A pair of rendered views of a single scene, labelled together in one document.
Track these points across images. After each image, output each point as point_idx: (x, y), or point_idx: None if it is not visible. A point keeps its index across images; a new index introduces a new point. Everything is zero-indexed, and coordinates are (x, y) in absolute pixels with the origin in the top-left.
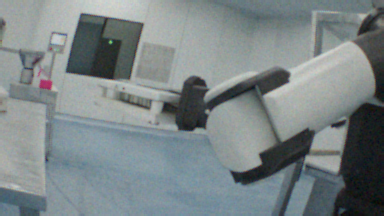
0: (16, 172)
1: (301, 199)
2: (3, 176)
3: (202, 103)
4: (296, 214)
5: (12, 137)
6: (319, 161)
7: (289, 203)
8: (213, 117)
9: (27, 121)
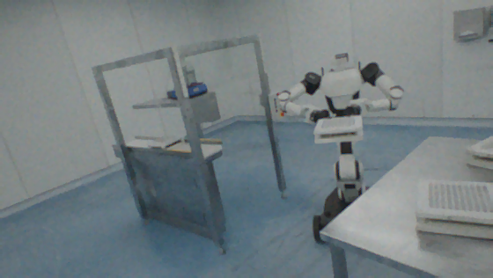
0: (437, 142)
1: (6, 267)
2: (445, 140)
3: (359, 111)
4: (67, 259)
5: (428, 160)
6: (207, 152)
7: (20, 274)
8: (401, 98)
9: (399, 180)
